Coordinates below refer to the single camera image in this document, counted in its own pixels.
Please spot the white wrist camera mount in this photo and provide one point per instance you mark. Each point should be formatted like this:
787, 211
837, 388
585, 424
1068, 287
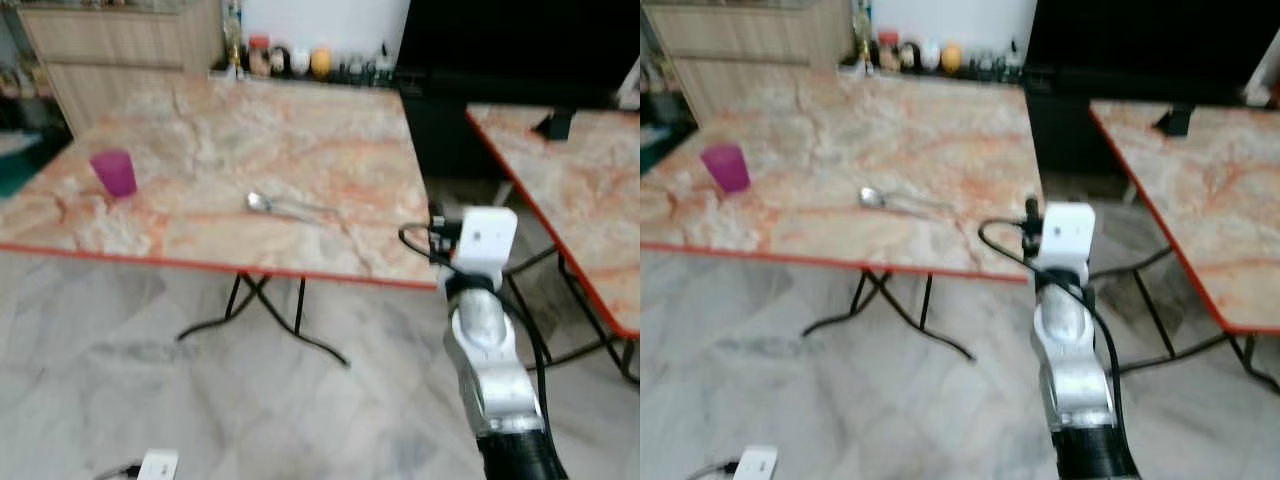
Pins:
756, 464
158, 467
1064, 235
485, 240

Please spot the orange round jar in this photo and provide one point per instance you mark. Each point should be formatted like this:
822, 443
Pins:
951, 58
320, 63

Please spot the tall glass bottle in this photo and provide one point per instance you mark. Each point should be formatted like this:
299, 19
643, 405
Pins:
862, 38
233, 40

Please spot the dark round jar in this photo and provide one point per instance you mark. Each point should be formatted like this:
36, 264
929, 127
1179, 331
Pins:
280, 61
908, 56

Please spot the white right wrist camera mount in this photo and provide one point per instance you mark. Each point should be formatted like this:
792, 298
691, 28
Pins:
485, 240
1064, 235

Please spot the purple plastic cup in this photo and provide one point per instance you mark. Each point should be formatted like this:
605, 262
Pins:
726, 166
113, 172

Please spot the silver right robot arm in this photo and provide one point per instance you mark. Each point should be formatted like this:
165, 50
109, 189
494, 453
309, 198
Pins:
490, 370
1070, 370

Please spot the white round jar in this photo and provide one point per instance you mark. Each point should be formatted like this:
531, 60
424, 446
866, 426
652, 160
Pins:
300, 61
930, 56

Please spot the black crossed folding table legs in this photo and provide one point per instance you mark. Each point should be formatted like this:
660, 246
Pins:
245, 300
870, 295

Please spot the small black stand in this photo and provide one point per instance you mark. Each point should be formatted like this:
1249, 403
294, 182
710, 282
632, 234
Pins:
557, 124
1176, 120

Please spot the light wooden cabinet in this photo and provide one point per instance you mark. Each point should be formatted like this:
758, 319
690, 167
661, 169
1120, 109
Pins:
750, 45
120, 50

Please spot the red-lidded jar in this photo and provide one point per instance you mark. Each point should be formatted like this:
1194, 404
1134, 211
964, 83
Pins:
259, 58
887, 52

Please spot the silver metal spoon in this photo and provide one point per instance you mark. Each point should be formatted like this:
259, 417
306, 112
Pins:
262, 203
874, 197

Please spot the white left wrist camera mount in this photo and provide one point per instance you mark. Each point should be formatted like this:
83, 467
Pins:
158, 467
756, 464

